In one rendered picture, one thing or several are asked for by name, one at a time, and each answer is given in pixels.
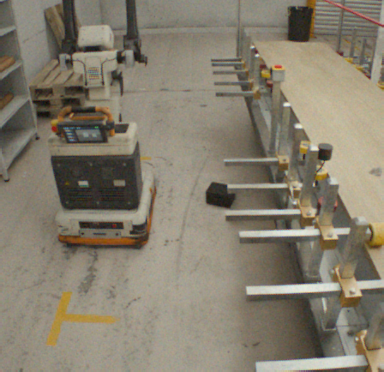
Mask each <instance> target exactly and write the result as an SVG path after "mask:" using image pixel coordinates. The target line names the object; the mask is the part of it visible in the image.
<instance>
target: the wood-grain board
mask: <svg viewBox="0 0 384 372"><path fill-rule="evenodd" d="M252 43H253V45H254V46H255V48H256V49H257V50H258V54H259V55H260V56H261V60H262V62H264V63H266V64H267V69H268V71H269V70H270V68H271V65H272V66H275V65H281V66H284V68H285V81H281V82H280V83H281V88H280V92H281V93H282V95H283V97H284V99H285V102H286V103H289V104H290V106H291V107H290V110H291V111H292V113H293V115H294V117H295V118H296V120H297V123H300V124H301V125H302V127H303V133H304V135H305V138H306V140H307V142H310V143H312V144H313V145H316V146H318V144H319V143H329V144H331V145H333V156H332V159H331V160H329V161H325V163H324V165H323V167H325V168H326V169H327V178H337V180H338V183H339V188H338V193H337V196H336V197H337V198H338V200H339V203H340V205H341V206H342V208H343V210H344V212H345V216H346V218H347V219H348V221H349V222H350V224H351V223H352V219H353V217H365V219H366V221H367V222H368V224H369V223H381V222H384V91H383V90H381V89H380V88H379V87H378V86H376V84H374V83H373V82H372V81H370V80H369V79H368V78H367V77H366V76H365V75H364V74H363V73H362V72H360V71H359V70H358V69H356V68H354V67H353V66H352V65H351V64H350V63H348V62H347V61H346V60H344V58H342V57H341V56H340V55H339V54H338V53H337V52H336V51H334V50H333V49H331V48H330V47H328V46H327V45H325V44H324V43H317V42H315V43H302V42H284V41H280V42H262V41H252ZM378 166H380V168H381V170H382V173H381V174H382V175H381V176H378V177H376V176H375V175H373V174H369V173H368V172H367V171H370V170H371V169H372V168H373V167H378ZM362 250H363V252H364V254H365V255H366V259H367V260H368V262H369V264H370V266H371V268H372V270H373V274H374V275H375V276H376V280H381V279H384V245H375V246H370V245H369V244H368V243H367V241H366V240H364V243H363V248H362Z"/></svg>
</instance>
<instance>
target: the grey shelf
mask: <svg viewBox="0 0 384 372"><path fill-rule="evenodd" d="M11 4H12V5H11ZM9 5H10V6H9ZM12 10H13V11H12ZM10 11H11V12H10ZM12 16H14V17H13V18H12ZM12 20H13V21H12ZM13 22H14V23H13ZM16 22H17V20H16V18H15V9H14V3H13V0H0V58H1V57H2V56H4V55H8V57H14V58H15V63H14V64H12V65H10V66H9V67H8V68H6V70H4V71H3V72H2V73H0V94H1V95H2V96H3V97H4V96H5V95H6V94H8V93H11V92H12V94H14V98H12V100H10V102H9V103H8V104H6V106H5V107H4V108H3V109H2V110H1V111H0V174H3V179H4V182H5V183H8V182H9V174H8V171H7V169H8V168H9V165H10V164H11V162H12V160H13V159H14V158H15V157H16V156H17V155H18V154H19V153H20V152H21V151H22V148H24V146H25V145H26V144H27V142H28V141H29V140H30V139H31V138H32V136H33V135H34V134H36V138H35V139H36V140H39V139H40V137H39V132H38V129H37V125H36V122H35V114H34V110H33V104H32V100H31V98H32V97H31V94H30V92H29V88H28V81H27V75H26V71H25V70H26V68H25V64H24V62H23V55H22V51H21V43H20V36H19V34H18V27H17V24H16ZM16 34H17V35H16ZM15 38H16V39H15ZM16 40H17V42H16ZM16 43H17V44H16ZM17 46H18V48H17ZM19 46H20V47H19ZM18 52H19V54H18ZM19 56H20V57H19ZM22 64H23V65H22ZM21 68H22V69H21ZM22 71H23V73H22ZM22 75H23V76H22ZM23 78H24V80H23ZM25 78H26V79H25ZM24 82H25V83H24ZM25 85H26V86H25ZM25 88H26V89H25ZM26 91H27V92H26ZM28 101H29V102H28ZM28 105H29V106H28ZM29 108H30V109H29ZM31 114H32V116H31ZM32 118H33V119H32ZM36 132H37V133H36Z"/></svg>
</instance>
